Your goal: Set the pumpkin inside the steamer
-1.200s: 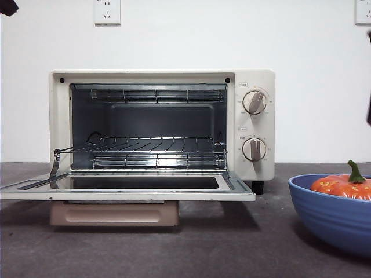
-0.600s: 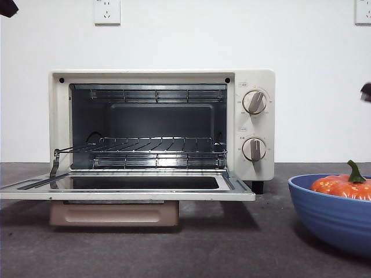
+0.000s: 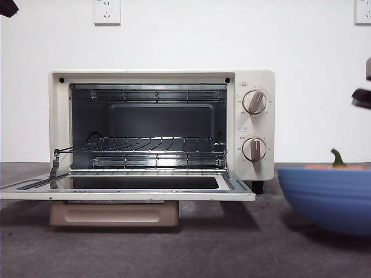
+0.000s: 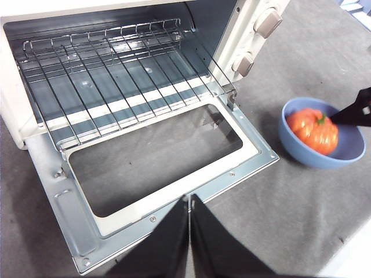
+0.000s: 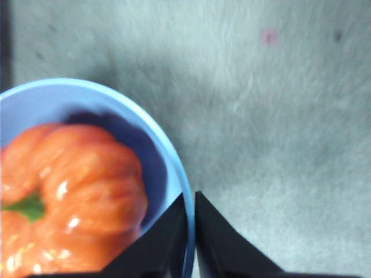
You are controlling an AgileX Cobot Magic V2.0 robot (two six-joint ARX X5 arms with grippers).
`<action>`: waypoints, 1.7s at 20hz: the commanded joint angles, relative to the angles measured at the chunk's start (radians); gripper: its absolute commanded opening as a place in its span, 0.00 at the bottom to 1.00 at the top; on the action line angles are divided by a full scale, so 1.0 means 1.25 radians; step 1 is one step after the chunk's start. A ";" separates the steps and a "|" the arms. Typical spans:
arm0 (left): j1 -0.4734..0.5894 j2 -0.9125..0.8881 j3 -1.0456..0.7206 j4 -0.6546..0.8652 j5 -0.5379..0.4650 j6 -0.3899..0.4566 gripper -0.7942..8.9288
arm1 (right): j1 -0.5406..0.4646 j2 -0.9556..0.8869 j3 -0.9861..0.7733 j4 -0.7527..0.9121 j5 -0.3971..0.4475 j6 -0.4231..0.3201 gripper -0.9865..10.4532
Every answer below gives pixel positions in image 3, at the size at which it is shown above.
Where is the orange toy pumpkin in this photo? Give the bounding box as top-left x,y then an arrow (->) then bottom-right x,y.
305,148 -> 371,171

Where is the blue ribbed bowl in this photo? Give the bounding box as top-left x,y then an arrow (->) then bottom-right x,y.
277,166 -> 371,236

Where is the white glass oven door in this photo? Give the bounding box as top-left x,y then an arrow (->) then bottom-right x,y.
0,149 -> 257,228

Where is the white Toshiba toaster oven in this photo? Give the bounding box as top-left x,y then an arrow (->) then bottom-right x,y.
48,68 -> 275,195

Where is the white temperature knob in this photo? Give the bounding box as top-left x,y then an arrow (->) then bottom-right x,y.
241,90 -> 268,115

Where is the white timer knob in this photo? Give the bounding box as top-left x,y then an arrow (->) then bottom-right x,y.
241,137 -> 267,163

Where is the metal heater guard grille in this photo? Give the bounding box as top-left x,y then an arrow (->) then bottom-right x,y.
89,87 -> 227,103
92,152 -> 227,170

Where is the white wall socket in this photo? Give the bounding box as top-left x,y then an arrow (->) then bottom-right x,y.
93,0 -> 121,26
355,0 -> 371,26

